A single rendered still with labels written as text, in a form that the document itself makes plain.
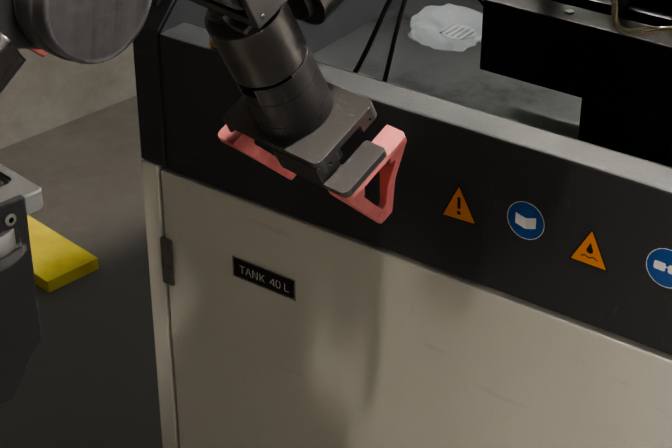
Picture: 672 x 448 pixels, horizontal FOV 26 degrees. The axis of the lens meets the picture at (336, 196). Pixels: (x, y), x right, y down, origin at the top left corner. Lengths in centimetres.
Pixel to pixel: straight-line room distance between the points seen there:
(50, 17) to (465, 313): 70
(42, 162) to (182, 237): 171
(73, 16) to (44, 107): 259
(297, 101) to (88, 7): 23
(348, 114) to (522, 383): 47
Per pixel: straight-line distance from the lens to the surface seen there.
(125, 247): 297
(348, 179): 102
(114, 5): 85
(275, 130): 103
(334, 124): 103
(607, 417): 139
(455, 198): 135
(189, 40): 150
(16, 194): 105
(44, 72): 339
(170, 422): 180
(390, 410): 154
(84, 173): 325
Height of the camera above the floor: 155
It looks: 30 degrees down
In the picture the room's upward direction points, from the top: straight up
